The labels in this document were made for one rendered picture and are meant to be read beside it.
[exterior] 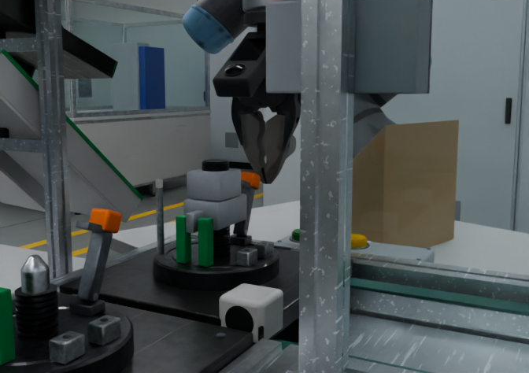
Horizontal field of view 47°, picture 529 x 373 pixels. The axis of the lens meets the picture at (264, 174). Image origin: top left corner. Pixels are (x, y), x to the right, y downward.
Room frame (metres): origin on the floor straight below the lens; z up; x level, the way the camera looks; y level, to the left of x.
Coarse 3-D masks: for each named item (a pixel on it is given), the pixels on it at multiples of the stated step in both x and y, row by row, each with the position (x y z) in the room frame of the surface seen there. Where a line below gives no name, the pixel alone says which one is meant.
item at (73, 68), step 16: (0, 0) 0.70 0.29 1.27; (16, 0) 0.71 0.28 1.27; (32, 0) 0.73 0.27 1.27; (0, 16) 0.71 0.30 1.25; (16, 16) 0.71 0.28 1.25; (32, 16) 0.73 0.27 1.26; (16, 32) 0.75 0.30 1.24; (32, 32) 0.73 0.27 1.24; (64, 32) 0.76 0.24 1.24; (64, 48) 0.76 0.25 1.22; (80, 48) 0.78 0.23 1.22; (32, 64) 0.86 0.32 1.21; (64, 64) 0.82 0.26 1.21; (80, 64) 0.80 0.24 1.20; (96, 64) 0.80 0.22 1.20; (112, 64) 0.82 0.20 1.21
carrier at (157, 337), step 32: (32, 256) 0.44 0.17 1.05; (0, 288) 0.40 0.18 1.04; (32, 288) 0.43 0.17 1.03; (0, 320) 0.39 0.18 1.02; (32, 320) 0.43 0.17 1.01; (64, 320) 0.47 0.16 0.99; (96, 320) 0.43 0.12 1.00; (128, 320) 0.47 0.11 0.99; (160, 320) 0.52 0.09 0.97; (192, 320) 0.52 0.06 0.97; (0, 352) 0.39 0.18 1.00; (32, 352) 0.41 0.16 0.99; (64, 352) 0.39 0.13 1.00; (96, 352) 0.41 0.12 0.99; (128, 352) 0.43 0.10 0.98; (160, 352) 0.45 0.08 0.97; (192, 352) 0.45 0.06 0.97; (224, 352) 0.45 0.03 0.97
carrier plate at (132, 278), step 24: (192, 240) 0.80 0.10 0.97; (120, 264) 0.69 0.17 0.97; (144, 264) 0.69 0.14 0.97; (288, 264) 0.69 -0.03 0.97; (72, 288) 0.61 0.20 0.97; (120, 288) 0.61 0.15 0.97; (144, 288) 0.61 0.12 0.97; (168, 288) 0.61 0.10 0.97; (288, 288) 0.61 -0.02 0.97; (168, 312) 0.55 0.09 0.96; (192, 312) 0.54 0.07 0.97; (216, 312) 0.54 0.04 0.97; (288, 312) 0.55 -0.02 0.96
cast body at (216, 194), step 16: (208, 160) 0.67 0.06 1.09; (224, 160) 0.67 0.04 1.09; (192, 176) 0.65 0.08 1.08; (208, 176) 0.64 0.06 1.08; (224, 176) 0.64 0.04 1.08; (240, 176) 0.67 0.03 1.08; (192, 192) 0.65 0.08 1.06; (208, 192) 0.64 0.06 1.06; (224, 192) 0.64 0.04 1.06; (240, 192) 0.67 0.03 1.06; (192, 208) 0.64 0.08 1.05; (208, 208) 0.63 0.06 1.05; (224, 208) 0.64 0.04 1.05; (240, 208) 0.67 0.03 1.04; (192, 224) 0.62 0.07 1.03; (224, 224) 0.64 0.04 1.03
